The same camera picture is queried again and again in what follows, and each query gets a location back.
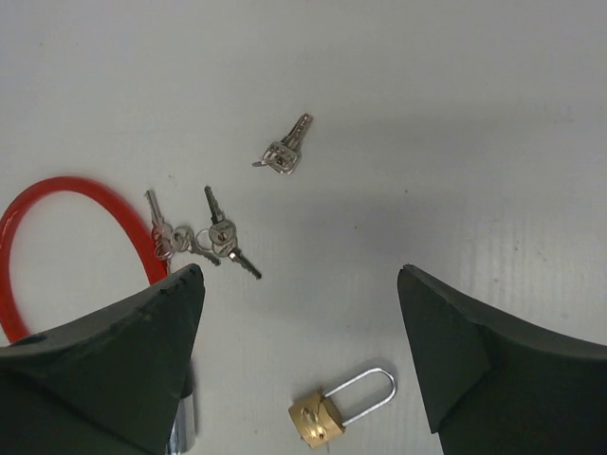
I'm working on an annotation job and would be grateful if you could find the red cable lock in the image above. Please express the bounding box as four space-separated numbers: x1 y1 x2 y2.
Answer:
0 176 198 454

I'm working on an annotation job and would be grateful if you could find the silver key pair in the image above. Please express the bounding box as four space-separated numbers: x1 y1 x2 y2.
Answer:
252 113 314 174

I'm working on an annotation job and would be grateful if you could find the small brass padlock long shackle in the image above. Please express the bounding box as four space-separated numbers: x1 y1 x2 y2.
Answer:
288 367 398 449

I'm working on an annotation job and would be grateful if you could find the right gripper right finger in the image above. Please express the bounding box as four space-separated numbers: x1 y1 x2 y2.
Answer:
397 264 606 454

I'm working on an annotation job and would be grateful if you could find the silver key bunch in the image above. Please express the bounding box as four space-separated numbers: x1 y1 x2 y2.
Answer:
144 186 262 280

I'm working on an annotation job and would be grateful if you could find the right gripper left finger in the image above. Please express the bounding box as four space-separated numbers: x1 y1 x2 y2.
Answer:
1 264 205 454

